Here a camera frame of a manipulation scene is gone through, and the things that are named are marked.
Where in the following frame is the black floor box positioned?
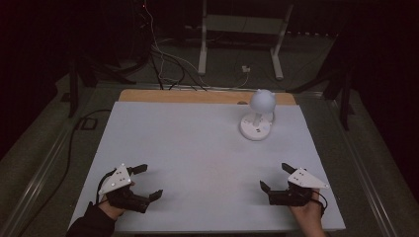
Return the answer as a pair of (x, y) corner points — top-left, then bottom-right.
(76, 117), (99, 131)

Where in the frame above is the right hand-held gripper black cable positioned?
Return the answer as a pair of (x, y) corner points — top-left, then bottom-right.
(311, 190), (329, 218)

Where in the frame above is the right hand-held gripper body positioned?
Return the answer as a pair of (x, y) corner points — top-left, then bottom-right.
(268, 167), (330, 207)

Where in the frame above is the left hand-held gripper black cable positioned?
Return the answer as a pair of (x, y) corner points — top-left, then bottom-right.
(95, 169), (118, 205)

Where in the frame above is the person's right hand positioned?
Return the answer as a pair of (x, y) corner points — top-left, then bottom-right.
(290, 192), (326, 232)

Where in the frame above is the metal floor rail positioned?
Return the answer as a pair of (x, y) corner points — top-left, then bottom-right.
(0, 124), (78, 237)
(324, 95), (401, 237)

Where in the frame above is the black tripod stand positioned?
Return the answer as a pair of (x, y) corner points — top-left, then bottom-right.
(66, 53), (137, 119)
(286, 62), (359, 131)

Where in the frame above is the white cable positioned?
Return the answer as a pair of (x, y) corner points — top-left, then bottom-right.
(143, 0), (251, 91)

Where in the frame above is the person's left hand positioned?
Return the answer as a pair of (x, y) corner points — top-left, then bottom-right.
(98, 197), (126, 221)

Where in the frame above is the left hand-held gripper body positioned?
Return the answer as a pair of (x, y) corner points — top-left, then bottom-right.
(98, 163), (151, 214)

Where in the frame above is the long black floor cable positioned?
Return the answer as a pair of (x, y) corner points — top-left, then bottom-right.
(18, 109), (113, 237)

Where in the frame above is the hand-held gripper black cable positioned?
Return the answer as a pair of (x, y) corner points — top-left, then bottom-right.
(95, 169), (118, 205)
(311, 190), (329, 218)

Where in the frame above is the white round-head desk lamp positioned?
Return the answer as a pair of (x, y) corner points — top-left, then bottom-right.
(239, 88), (277, 142)

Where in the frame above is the white table cover sheet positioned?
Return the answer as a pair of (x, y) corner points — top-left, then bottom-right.
(68, 101), (347, 233)

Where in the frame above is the white metal stand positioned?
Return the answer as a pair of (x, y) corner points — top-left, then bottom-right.
(197, 0), (294, 82)

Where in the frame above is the bundle of black cables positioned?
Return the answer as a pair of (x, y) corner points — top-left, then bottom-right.
(149, 45), (209, 92)

